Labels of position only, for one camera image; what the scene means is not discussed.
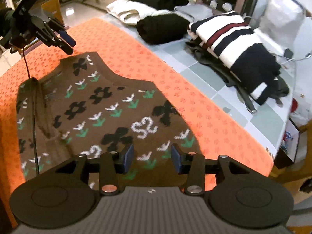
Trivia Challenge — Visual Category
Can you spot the brown patterned knit vest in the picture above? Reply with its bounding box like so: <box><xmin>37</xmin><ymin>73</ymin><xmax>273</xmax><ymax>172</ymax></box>
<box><xmin>16</xmin><ymin>52</ymin><xmax>200</xmax><ymax>188</ymax></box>

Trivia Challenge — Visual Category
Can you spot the orange patterned table mat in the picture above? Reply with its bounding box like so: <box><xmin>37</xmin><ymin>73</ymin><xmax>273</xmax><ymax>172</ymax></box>
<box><xmin>1</xmin><ymin>18</ymin><xmax>273</xmax><ymax>209</ymax></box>

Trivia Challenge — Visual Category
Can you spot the white folded garment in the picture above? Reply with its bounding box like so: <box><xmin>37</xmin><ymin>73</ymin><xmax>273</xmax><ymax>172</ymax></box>
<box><xmin>106</xmin><ymin>0</ymin><xmax>172</xmax><ymax>26</ymax></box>

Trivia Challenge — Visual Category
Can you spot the black storage box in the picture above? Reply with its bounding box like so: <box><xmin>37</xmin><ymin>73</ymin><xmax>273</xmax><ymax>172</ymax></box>
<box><xmin>274</xmin><ymin>118</ymin><xmax>300</xmax><ymax>170</ymax></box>

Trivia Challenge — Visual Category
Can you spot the black rolled garment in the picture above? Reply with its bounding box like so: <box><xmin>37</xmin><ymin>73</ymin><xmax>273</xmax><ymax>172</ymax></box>
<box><xmin>136</xmin><ymin>14</ymin><xmax>190</xmax><ymax>45</ymax></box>

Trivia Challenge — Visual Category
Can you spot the olive brown garment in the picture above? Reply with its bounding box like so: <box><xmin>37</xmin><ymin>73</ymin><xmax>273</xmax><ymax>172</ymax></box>
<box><xmin>186</xmin><ymin>41</ymin><xmax>290</xmax><ymax>115</ymax></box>

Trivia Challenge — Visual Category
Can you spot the striped navy white sweater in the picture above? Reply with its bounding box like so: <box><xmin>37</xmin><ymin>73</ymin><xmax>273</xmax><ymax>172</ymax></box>
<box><xmin>187</xmin><ymin>11</ymin><xmax>281</xmax><ymax>105</ymax></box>

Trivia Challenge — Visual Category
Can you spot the grey folded garment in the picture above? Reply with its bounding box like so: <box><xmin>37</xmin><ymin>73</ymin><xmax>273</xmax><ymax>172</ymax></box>
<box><xmin>174</xmin><ymin>4</ymin><xmax>213</xmax><ymax>23</ymax></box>

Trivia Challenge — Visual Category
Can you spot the plastic covered fan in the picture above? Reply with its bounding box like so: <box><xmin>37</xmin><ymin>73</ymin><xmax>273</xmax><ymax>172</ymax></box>
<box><xmin>254</xmin><ymin>0</ymin><xmax>311</xmax><ymax>61</ymax></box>

